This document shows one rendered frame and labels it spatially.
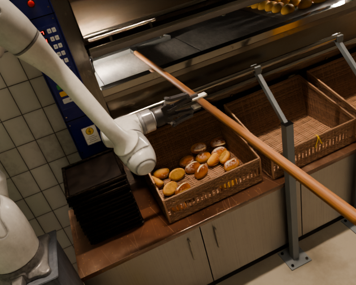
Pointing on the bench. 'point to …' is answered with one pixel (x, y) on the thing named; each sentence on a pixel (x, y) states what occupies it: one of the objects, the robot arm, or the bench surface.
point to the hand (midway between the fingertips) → (199, 100)
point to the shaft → (349, 211)
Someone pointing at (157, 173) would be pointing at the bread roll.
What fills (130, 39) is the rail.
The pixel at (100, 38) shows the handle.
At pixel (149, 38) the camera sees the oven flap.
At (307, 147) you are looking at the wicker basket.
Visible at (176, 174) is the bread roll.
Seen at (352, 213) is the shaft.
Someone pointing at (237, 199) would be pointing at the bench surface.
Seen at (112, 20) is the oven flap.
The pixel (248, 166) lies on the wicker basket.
